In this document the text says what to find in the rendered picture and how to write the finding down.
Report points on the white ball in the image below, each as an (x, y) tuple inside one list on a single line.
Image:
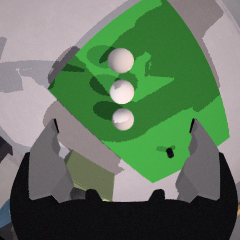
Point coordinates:
[(122, 119), (121, 91), (120, 60)]

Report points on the green turf mat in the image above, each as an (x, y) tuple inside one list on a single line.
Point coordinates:
[(172, 81)]

